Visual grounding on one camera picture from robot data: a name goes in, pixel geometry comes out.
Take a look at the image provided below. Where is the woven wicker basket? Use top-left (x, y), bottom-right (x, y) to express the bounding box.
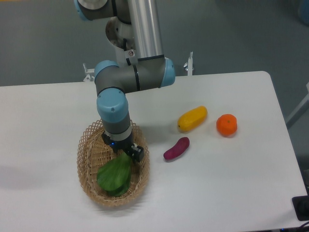
top-left (77, 120), bottom-right (150, 207)

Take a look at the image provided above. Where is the green bok choy vegetable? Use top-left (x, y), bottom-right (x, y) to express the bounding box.
top-left (97, 152), bottom-right (132, 197)

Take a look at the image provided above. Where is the purple sweet potato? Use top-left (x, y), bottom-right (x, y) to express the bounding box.
top-left (163, 137), bottom-right (190, 160)

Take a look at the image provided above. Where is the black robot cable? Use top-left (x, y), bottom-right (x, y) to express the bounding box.
top-left (123, 38), bottom-right (133, 67)

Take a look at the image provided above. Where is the black device at table edge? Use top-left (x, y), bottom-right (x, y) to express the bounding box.
top-left (292, 195), bottom-right (309, 221)

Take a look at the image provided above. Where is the yellow mango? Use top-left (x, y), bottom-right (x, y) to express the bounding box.
top-left (177, 106), bottom-right (208, 132)

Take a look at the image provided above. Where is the orange tangerine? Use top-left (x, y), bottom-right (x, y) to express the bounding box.
top-left (216, 114), bottom-right (238, 137)

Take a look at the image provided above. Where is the white metal frame leg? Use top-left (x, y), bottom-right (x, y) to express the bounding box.
top-left (285, 83), bottom-right (309, 129)

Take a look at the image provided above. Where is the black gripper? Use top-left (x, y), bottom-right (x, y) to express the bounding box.
top-left (101, 132), bottom-right (144, 164)

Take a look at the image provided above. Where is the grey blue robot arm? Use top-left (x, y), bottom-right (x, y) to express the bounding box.
top-left (74, 0), bottom-right (175, 162)

